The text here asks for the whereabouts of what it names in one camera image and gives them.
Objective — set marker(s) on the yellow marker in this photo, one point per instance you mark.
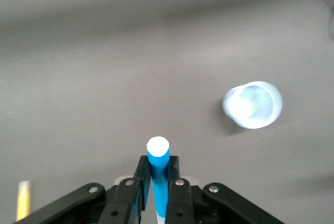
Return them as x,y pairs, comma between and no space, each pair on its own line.
23,200

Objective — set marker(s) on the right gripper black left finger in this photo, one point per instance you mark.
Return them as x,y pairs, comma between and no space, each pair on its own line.
122,203

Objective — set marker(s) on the translucent blue cup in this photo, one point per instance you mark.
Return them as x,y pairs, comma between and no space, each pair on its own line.
250,106

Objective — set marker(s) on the blue marker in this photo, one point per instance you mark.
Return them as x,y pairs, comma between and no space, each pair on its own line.
157,171

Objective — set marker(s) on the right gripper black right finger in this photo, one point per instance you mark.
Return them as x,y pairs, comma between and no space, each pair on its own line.
188,203

